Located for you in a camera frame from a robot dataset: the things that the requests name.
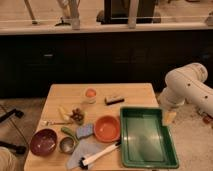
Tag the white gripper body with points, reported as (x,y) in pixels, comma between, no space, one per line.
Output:
(170,100)

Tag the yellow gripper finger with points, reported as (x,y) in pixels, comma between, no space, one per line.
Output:
(168,117)

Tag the black whiteboard eraser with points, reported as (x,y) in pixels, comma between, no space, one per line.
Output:
(109,100)

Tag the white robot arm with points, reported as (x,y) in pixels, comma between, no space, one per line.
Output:
(185,84)

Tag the orange bowl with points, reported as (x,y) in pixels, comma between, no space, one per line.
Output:
(107,129)

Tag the purple bowl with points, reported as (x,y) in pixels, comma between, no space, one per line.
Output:
(43,142)

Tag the green plastic tray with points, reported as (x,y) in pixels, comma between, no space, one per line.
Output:
(145,142)

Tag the blue sponge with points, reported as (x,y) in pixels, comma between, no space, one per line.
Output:
(84,131)

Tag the grey blue cloth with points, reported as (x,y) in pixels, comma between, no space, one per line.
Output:
(85,147)

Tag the toy grape bunch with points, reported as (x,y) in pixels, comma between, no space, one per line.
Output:
(78,116)

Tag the green toy pepper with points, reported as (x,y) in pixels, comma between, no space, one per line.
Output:
(69,132)

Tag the small metal cup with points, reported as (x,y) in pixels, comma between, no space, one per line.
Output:
(67,145)

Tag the yellow toy banana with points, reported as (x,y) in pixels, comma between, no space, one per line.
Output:
(63,113)

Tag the small silver fork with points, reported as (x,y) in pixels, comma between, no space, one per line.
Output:
(49,123)

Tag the dark cabinet counter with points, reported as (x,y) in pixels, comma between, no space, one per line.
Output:
(33,59)

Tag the black office chair base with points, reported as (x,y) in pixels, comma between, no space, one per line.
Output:
(18,149)

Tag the white handled black brush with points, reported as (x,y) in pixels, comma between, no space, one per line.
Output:
(86,161)

